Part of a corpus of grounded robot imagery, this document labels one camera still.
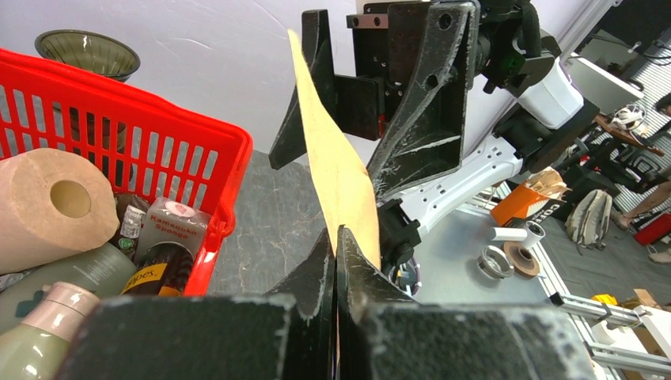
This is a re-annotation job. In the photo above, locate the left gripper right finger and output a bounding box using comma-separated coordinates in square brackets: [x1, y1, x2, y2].
[335, 226, 595, 379]

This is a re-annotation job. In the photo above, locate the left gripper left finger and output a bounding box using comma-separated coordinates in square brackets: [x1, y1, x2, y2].
[56, 232, 336, 379]

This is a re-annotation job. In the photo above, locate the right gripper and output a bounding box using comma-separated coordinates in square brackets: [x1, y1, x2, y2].
[268, 1, 480, 200]

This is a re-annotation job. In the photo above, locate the brown paper coffee filter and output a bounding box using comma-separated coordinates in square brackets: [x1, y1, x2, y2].
[287, 29, 381, 268]

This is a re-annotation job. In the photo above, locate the dark green glass dripper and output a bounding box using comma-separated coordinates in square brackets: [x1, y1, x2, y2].
[34, 29, 141, 82]

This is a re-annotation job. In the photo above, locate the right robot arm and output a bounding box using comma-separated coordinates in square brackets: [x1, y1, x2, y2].
[300, 1, 595, 275]

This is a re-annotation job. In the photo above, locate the black yellow spray can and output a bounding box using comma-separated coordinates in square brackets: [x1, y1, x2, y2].
[121, 242, 194, 296]

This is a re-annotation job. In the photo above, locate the brown tape roll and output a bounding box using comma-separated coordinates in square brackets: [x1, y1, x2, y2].
[502, 241, 540, 279]

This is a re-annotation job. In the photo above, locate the packaged sponge clear wrapper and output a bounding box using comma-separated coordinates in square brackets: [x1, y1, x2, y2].
[134, 197, 210, 264]

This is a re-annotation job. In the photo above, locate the orange cardboard box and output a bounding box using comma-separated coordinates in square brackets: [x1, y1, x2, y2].
[490, 167, 571, 227]

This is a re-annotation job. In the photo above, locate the grey backpack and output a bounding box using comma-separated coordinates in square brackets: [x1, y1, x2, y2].
[565, 189, 612, 250]

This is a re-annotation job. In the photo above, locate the red plastic shopping basket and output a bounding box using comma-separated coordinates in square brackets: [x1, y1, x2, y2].
[1, 50, 253, 296]

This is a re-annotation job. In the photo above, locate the green lotion bottle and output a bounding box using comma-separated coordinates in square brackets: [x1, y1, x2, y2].
[1, 282, 100, 379]

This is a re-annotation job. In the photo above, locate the brown toilet paper roll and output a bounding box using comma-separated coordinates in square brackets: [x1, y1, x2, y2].
[1, 148, 119, 274]

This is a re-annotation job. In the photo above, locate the silver metal ring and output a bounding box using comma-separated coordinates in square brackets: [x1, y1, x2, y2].
[476, 245, 516, 280]

